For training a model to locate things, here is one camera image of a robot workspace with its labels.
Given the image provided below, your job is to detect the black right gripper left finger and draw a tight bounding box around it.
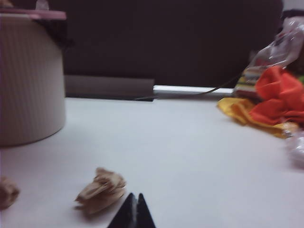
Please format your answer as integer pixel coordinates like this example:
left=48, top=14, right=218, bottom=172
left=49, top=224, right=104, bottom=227
left=106, top=192, right=138, bottom=228

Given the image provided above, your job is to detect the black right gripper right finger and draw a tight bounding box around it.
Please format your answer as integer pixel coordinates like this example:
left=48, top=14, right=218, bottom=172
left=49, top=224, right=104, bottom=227
left=137, top=192, right=157, bottom=228

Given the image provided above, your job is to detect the layered brown paper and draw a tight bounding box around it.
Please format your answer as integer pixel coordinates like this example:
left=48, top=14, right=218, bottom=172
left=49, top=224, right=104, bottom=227
left=75, top=167, right=127, bottom=212

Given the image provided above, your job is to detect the round brown paper ball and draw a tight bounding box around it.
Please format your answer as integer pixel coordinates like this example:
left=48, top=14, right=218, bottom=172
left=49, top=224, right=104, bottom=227
left=0, top=175, right=21, bottom=209

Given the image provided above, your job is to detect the white ribbed trash can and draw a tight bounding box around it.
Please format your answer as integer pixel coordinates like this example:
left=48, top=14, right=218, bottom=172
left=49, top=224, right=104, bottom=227
left=0, top=13, right=67, bottom=147

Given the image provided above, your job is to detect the yellow cloth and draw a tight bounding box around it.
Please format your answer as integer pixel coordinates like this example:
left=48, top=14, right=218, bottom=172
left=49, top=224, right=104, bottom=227
left=217, top=97, right=300, bottom=138

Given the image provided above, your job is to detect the white crumpled plastic wrapper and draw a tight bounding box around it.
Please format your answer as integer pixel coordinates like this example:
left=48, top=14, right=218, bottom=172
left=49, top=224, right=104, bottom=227
left=285, top=135, right=304, bottom=168

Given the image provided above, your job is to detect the dark grey desk partition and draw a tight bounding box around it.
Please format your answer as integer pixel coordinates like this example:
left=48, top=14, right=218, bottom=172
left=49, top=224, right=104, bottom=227
left=45, top=0, right=285, bottom=95

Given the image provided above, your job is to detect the orange cloth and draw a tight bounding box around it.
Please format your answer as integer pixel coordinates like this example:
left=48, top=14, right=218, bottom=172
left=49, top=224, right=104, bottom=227
left=249, top=66, right=304, bottom=125

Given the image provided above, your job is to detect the clear printed snack bag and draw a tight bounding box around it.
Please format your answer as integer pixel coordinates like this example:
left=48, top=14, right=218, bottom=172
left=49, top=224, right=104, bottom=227
left=234, top=16, right=304, bottom=98

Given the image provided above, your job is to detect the grey desk cable flap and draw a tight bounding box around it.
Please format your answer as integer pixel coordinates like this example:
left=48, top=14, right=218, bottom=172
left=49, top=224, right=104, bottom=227
left=64, top=75, right=154, bottom=102

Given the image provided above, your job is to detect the grey cable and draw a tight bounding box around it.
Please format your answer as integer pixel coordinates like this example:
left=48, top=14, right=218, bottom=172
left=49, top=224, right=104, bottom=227
left=201, top=73, right=247, bottom=95

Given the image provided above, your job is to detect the pink trash can rim ring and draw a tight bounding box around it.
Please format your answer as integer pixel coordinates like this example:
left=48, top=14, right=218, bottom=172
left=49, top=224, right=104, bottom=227
left=0, top=8, right=67, bottom=19

